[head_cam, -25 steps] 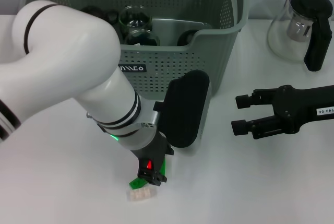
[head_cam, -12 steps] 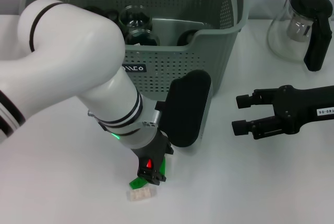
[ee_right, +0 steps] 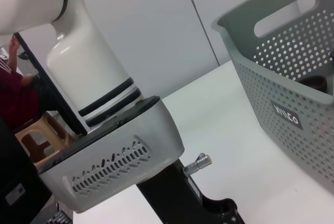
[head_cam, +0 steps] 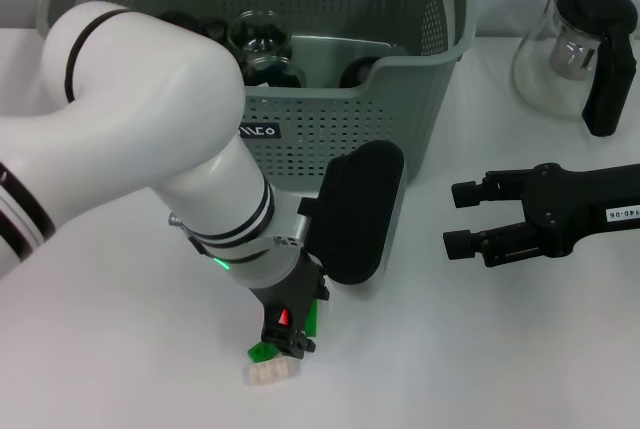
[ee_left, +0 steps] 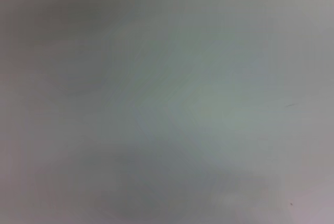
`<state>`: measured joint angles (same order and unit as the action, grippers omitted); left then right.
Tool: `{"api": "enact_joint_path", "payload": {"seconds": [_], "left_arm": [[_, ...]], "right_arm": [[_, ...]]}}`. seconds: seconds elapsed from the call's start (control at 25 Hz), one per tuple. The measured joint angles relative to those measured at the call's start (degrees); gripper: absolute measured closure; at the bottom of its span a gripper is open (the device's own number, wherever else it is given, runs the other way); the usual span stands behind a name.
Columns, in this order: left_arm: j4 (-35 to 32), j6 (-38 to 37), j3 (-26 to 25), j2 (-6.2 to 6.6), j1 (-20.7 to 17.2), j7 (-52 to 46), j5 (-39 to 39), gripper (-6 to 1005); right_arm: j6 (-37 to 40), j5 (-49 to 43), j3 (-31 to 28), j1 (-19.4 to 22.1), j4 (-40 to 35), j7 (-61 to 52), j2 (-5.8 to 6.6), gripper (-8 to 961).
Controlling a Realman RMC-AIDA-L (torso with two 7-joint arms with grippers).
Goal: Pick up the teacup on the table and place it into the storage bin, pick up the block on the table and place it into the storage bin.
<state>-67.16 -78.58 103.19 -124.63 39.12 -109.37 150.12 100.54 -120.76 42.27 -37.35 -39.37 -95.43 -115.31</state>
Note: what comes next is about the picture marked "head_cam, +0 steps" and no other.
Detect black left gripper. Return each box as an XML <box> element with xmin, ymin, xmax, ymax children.
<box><xmin>247</xmin><ymin>253</ymin><xmax>331</xmax><ymax>361</ymax></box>

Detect glass teacup black holder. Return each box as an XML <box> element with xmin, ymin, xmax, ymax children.
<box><xmin>339</xmin><ymin>56</ymin><xmax>381</xmax><ymax>89</ymax></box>
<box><xmin>243</xmin><ymin>54</ymin><xmax>307</xmax><ymax>89</ymax></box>
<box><xmin>227</xmin><ymin>9</ymin><xmax>295</xmax><ymax>58</ymax></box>

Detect green toy brick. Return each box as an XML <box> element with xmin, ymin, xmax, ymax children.
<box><xmin>247</xmin><ymin>341</ymin><xmax>279</xmax><ymax>363</ymax></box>
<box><xmin>303</xmin><ymin>298</ymin><xmax>321</xmax><ymax>339</ymax></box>

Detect glass pitcher black handle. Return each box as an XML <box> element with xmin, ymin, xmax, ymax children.
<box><xmin>510</xmin><ymin>0</ymin><xmax>640</xmax><ymax>138</ymax></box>

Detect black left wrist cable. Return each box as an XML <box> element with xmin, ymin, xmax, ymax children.
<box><xmin>167</xmin><ymin>212</ymin><xmax>209</xmax><ymax>256</ymax></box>

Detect grey perforated storage bin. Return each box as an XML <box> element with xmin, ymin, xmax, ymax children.
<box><xmin>35</xmin><ymin>0</ymin><xmax>477</xmax><ymax>194</ymax></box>

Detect black clay teapot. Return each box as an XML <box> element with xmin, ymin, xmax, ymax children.
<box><xmin>154</xmin><ymin>9</ymin><xmax>229</xmax><ymax>43</ymax></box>

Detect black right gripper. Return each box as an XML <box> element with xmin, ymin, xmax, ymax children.
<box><xmin>442</xmin><ymin>162</ymin><xmax>640</xmax><ymax>269</ymax></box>

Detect white translucent toy brick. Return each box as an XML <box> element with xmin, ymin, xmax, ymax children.
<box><xmin>243</xmin><ymin>357</ymin><xmax>301</xmax><ymax>386</ymax></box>

